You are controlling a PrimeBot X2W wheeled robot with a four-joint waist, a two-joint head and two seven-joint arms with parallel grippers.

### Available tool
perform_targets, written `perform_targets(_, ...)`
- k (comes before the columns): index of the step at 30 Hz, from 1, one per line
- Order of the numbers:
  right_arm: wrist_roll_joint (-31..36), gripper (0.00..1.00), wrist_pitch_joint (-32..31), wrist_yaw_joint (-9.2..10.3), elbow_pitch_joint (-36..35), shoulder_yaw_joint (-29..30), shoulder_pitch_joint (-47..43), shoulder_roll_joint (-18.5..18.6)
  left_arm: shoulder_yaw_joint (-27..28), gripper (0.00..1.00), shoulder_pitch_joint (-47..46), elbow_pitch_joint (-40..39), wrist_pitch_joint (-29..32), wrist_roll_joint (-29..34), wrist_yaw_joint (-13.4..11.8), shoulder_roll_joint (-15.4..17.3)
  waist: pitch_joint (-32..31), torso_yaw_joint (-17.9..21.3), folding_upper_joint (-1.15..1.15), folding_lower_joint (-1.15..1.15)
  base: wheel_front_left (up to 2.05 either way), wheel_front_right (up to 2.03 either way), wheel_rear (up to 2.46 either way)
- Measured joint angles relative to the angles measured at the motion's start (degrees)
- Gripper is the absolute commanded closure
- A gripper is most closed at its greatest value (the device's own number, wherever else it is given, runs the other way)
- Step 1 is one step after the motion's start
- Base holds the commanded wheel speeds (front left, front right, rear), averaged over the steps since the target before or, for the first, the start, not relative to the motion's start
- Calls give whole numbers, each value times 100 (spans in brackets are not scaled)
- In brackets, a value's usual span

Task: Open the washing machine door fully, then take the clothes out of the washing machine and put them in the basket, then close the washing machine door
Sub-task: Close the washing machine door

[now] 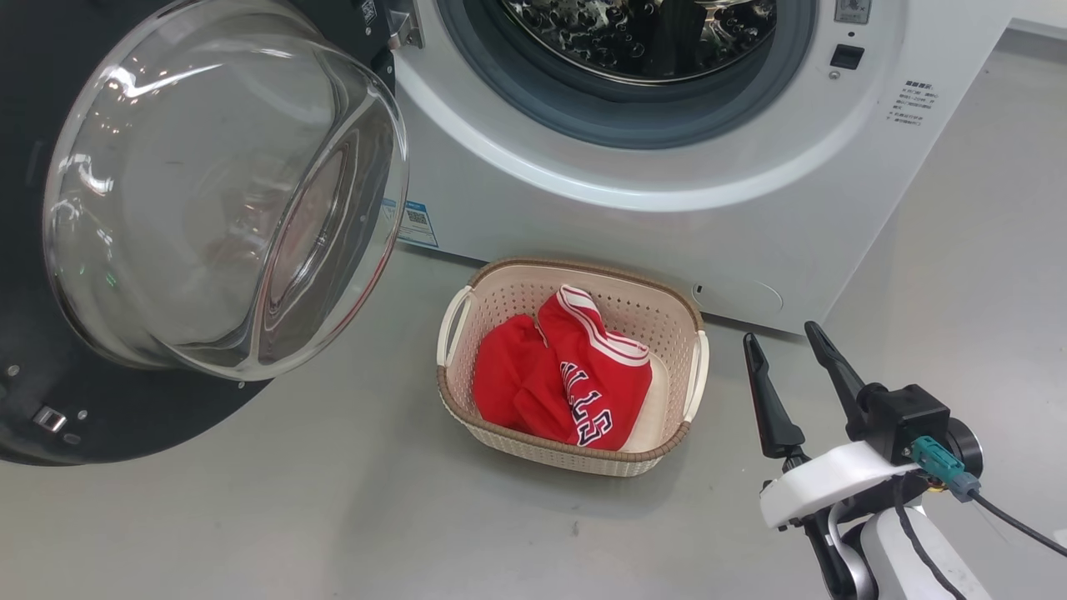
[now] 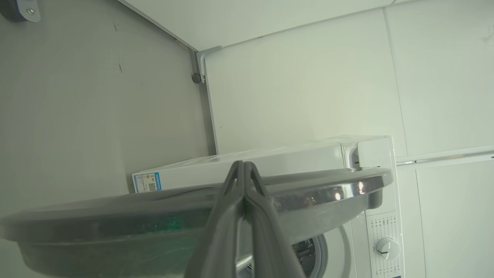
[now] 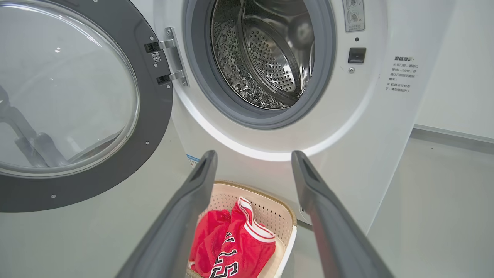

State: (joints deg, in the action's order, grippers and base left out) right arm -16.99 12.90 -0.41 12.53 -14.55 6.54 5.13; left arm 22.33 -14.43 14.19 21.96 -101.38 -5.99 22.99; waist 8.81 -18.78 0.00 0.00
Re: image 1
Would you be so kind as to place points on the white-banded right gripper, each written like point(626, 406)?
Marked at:
point(834, 479)

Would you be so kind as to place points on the red basketball jersey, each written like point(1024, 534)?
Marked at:
point(583, 392)

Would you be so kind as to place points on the black round glass washer door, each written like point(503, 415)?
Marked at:
point(208, 208)

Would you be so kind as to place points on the white front-load washing machine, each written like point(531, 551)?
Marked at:
point(792, 233)

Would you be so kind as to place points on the cream perforated laundry basket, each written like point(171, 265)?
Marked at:
point(650, 317)

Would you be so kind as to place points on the blue energy label sticker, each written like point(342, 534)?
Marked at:
point(417, 223)

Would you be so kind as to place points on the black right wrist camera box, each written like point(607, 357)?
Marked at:
point(909, 421)

